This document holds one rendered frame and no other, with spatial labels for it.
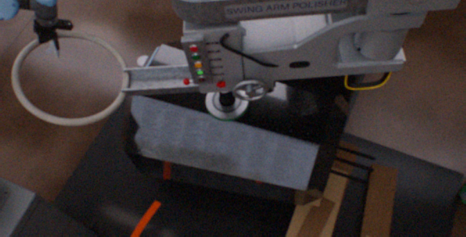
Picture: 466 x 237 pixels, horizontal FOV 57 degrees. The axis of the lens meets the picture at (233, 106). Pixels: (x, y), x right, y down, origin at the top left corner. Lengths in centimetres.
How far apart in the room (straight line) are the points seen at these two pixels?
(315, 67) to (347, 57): 14
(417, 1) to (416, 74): 192
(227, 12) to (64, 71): 240
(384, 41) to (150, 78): 103
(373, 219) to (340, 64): 126
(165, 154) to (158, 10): 177
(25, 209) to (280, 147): 123
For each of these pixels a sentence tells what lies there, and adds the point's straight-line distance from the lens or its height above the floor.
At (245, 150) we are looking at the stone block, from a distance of 217.
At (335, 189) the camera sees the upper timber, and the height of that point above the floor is 20.
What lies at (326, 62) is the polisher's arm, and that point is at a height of 130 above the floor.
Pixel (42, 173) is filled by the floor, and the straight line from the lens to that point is 333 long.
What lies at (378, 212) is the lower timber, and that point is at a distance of 283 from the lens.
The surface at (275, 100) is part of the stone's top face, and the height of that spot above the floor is 85.
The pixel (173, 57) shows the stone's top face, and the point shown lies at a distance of 240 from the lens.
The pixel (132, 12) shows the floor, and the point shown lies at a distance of 388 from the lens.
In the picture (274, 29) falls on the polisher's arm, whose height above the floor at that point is 142.
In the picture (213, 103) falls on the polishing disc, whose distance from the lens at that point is 214.
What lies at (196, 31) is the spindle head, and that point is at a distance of 155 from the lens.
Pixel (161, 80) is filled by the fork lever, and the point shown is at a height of 110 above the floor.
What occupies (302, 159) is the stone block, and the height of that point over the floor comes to 78.
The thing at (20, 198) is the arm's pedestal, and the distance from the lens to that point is 230.
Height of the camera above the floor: 274
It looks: 60 degrees down
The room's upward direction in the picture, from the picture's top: 9 degrees counter-clockwise
